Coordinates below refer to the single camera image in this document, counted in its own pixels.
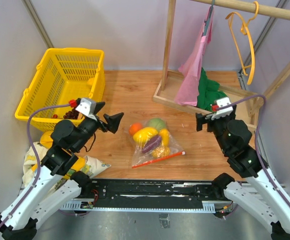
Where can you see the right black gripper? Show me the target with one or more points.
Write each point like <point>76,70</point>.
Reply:
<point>201,119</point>

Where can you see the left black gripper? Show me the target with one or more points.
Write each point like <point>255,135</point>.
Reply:
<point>113,122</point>

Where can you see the orange fruit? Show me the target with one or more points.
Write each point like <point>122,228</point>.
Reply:
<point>134,128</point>

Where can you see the yellow bananas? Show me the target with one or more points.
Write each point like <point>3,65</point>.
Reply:
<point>165,136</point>

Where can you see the green cabbage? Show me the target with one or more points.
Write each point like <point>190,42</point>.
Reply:
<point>157,123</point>

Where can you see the orange mango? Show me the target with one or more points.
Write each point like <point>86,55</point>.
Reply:
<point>145,134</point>

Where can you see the yellow lemon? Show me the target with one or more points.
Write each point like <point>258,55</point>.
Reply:
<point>161,152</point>

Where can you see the purple sweet potato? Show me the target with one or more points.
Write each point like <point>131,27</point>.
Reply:
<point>153,143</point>

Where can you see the clear zip bag orange zipper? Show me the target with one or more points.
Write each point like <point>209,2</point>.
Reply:
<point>139,159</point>

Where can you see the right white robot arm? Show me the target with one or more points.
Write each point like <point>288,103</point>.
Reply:
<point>233,137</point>

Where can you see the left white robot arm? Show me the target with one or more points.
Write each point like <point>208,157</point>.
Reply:
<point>21,219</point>

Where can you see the green cloth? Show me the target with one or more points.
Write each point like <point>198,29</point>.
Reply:
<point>208,92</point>

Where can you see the pink cloth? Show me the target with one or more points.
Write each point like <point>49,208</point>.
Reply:
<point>191,69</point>

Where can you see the purple grapes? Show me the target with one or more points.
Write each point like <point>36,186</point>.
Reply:
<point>73,114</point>

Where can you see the wooden clothes rack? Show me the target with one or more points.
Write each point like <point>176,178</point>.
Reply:
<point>172,79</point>

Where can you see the yellow plastic basket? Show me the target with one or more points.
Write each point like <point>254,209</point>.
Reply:
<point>63,74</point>

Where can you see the sliced mango toy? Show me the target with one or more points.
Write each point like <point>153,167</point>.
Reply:
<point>46,139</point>

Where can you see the yellow patterned cloth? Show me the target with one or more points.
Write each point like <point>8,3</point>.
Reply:
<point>89,165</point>

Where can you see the grey clothes hanger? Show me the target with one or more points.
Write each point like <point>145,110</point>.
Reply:
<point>208,19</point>

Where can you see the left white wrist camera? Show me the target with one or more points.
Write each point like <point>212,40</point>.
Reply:
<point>85,106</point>

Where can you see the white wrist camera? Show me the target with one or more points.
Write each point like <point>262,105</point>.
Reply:
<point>85,106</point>
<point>221,108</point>

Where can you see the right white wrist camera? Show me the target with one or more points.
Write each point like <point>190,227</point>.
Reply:
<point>221,108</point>

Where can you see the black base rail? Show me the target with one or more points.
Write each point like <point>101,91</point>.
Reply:
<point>149,196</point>

